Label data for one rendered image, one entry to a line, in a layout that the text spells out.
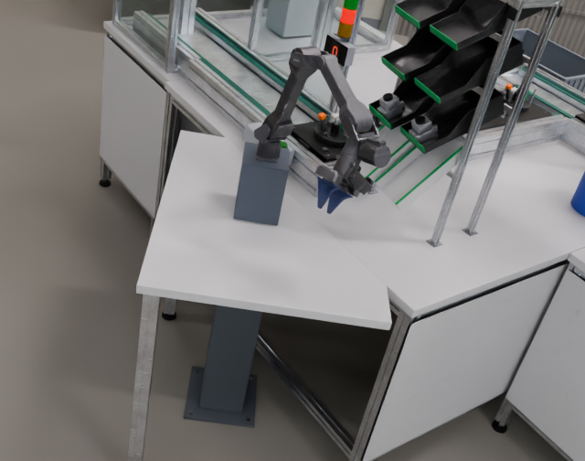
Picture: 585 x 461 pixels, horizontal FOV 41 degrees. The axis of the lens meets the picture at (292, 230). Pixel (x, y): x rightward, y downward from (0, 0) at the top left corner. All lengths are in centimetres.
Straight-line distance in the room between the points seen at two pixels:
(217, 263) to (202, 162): 56
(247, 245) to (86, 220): 164
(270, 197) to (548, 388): 128
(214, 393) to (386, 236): 89
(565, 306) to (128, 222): 206
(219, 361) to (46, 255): 115
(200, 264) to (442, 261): 76
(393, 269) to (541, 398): 93
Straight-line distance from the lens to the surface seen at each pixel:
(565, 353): 289
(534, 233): 277
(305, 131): 274
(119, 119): 371
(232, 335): 268
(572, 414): 297
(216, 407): 294
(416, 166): 245
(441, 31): 226
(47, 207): 390
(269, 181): 232
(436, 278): 237
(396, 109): 242
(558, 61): 485
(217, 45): 347
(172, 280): 213
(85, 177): 413
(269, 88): 314
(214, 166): 265
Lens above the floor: 220
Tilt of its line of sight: 34 degrees down
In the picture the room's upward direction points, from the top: 13 degrees clockwise
